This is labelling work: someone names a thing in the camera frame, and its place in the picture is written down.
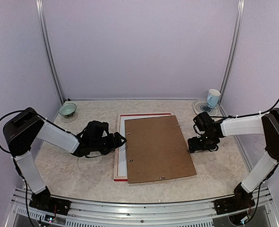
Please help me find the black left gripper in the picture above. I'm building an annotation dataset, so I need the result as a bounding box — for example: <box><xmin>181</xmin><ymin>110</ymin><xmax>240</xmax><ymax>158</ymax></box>
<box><xmin>91</xmin><ymin>132</ymin><xmax>127</xmax><ymax>155</ymax></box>

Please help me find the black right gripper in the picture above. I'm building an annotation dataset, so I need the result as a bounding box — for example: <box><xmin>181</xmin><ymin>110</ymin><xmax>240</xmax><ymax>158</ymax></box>
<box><xmin>188</xmin><ymin>132</ymin><xmax>217</xmax><ymax>153</ymax></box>

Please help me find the cat and books photo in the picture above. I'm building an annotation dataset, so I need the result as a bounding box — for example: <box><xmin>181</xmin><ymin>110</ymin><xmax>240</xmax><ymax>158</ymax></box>
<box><xmin>117</xmin><ymin>115</ymin><xmax>154</xmax><ymax>178</ymax></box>

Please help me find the red wooden picture frame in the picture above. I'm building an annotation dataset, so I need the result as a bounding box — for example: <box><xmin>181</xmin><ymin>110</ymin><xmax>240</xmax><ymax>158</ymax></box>
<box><xmin>113</xmin><ymin>112</ymin><xmax>175</xmax><ymax>183</ymax></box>

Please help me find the brown frame backing board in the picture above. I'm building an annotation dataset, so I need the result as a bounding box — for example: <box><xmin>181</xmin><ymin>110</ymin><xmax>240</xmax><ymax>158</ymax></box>
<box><xmin>125</xmin><ymin>115</ymin><xmax>197</xmax><ymax>183</ymax></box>

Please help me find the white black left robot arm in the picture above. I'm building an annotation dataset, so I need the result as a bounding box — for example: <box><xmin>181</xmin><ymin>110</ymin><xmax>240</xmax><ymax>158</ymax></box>
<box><xmin>0</xmin><ymin>107</ymin><xmax>127</xmax><ymax>210</ymax></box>

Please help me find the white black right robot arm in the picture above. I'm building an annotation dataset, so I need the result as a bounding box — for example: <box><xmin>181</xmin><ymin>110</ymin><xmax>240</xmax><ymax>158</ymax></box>
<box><xmin>195</xmin><ymin>89</ymin><xmax>279</xmax><ymax>204</ymax></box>

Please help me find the round swirl pattern plate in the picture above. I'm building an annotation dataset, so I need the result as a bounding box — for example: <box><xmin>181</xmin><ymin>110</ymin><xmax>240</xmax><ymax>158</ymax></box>
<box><xmin>192</xmin><ymin>99</ymin><xmax>220</xmax><ymax>116</ymax></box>

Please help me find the light blue ceramic mug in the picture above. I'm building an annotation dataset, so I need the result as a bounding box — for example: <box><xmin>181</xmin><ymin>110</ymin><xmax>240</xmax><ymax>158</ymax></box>
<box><xmin>206</xmin><ymin>89</ymin><xmax>221</xmax><ymax>109</ymax></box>

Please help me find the green ceramic bowl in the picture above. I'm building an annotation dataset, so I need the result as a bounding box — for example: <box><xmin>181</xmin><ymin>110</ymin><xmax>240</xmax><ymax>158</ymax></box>
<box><xmin>59</xmin><ymin>103</ymin><xmax>77</xmax><ymax>117</ymax></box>

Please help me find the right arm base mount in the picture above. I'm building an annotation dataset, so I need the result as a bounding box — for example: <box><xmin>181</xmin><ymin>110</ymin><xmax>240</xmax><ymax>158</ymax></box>
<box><xmin>214</xmin><ymin>183</ymin><xmax>255</xmax><ymax>215</ymax></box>

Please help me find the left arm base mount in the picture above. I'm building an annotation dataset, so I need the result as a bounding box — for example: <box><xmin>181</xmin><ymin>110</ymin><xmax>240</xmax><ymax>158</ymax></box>
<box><xmin>29</xmin><ymin>193</ymin><xmax>71</xmax><ymax>216</ymax></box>

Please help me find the aluminium enclosure frame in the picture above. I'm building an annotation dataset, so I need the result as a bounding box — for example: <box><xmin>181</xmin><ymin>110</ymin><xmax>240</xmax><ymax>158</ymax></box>
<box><xmin>10</xmin><ymin>0</ymin><xmax>279</xmax><ymax>227</ymax></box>

